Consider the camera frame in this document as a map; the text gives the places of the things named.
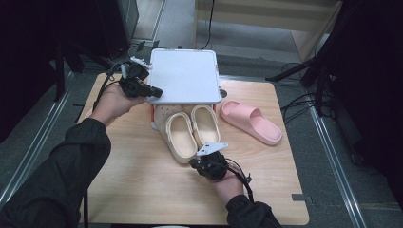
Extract white shoe rack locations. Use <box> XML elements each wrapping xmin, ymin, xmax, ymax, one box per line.
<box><xmin>145</xmin><ymin>47</ymin><xmax>223</xmax><ymax>131</ymax></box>

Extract pink slipper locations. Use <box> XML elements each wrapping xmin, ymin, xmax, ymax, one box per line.
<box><xmin>219</xmin><ymin>100</ymin><xmax>283</xmax><ymax>147</ymax></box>

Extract black tape strip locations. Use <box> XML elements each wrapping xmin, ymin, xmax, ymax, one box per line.
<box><xmin>291</xmin><ymin>193</ymin><xmax>316</xmax><ymax>204</ymax></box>

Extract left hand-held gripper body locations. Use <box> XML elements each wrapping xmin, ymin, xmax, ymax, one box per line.
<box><xmin>118</xmin><ymin>56</ymin><xmax>154</xmax><ymax>99</ymax></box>

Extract black floor cables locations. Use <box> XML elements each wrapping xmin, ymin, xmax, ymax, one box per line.
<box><xmin>279</xmin><ymin>61</ymin><xmax>335</xmax><ymax>125</ymax></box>

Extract black equipment cabinet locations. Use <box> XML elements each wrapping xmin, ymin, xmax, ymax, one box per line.
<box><xmin>94</xmin><ymin>0</ymin><xmax>141</xmax><ymax>61</ymax></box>

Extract metal floor rail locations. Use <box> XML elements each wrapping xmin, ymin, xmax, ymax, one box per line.
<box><xmin>0</xmin><ymin>71</ymin><xmax>77</xmax><ymax>208</ymax></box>
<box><xmin>307</xmin><ymin>104</ymin><xmax>369</xmax><ymax>228</ymax></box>

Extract light wooden cabinet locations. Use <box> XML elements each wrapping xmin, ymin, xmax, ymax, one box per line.
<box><xmin>193</xmin><ymin>0</ymin><xmax>345</xmax><ymax>63</ymax></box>

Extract person's left hand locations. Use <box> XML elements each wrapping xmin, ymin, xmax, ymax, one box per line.
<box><xmin>89</xmin><ymin>83</ymin><xmax>148</xmax><ymax>126</ymax></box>

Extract black metal stand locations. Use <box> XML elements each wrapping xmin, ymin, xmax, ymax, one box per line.
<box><xmin>51</xmin><ymin>39</ymin><xmax>86</xmax><ymax>103</ymax></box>

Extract black tripod stand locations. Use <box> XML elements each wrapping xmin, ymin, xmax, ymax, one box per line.
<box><xmin>265</xmin><ymin>47</ymin><xmax>337</xmax><ymax>118</ymax></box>

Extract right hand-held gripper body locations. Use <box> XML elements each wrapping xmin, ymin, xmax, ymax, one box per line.
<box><xmin>195</xmin><ymin>142</ymin><xmax>230</xmax><ymax>182</ymax></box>

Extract right hand-held gripper black cable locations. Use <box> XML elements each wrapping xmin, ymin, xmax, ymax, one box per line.
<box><xmin>221</xmin><ymin>157</ymin><xmax>255</xmax><ymax>203</ymax></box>

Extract person's right hand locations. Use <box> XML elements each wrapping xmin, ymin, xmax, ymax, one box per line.
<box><xmin>210</xmin><ymin>172</ymin><xmax>245</xmax><ymax>204</ymax></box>

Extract hanging black cable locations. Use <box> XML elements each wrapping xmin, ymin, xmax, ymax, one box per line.
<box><xmin>201</xmin><ymin>0</ymin><xmax>217</xmax><ymax>50</ymax></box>

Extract beige clog shoe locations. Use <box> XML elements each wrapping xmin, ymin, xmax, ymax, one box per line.
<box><xmin>189</xmin><ymin>104</ymin><xmax>221</xmax><ymax>150</ymax></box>
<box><xmin>154</xmin><ymin>104</ymin><xmax>200</xmax><ymax>165</ymax></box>

